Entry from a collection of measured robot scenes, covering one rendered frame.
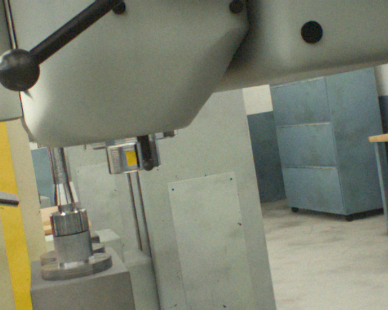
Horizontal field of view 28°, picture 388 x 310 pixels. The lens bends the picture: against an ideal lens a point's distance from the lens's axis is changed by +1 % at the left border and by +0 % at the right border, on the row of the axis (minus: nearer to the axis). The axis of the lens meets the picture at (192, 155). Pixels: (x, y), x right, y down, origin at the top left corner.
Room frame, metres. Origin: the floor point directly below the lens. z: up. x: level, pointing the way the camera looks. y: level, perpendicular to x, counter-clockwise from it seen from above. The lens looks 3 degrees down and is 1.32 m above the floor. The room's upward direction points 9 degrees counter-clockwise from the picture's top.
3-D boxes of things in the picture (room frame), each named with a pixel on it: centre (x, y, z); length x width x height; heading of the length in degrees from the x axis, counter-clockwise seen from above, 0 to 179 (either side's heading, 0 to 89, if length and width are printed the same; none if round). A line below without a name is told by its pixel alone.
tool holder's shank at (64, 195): (0.99, 0.17, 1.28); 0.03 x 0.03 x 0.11
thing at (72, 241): (0.99, 0.17, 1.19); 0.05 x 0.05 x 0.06
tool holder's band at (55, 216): (0.99, 0.17, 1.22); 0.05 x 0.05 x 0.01
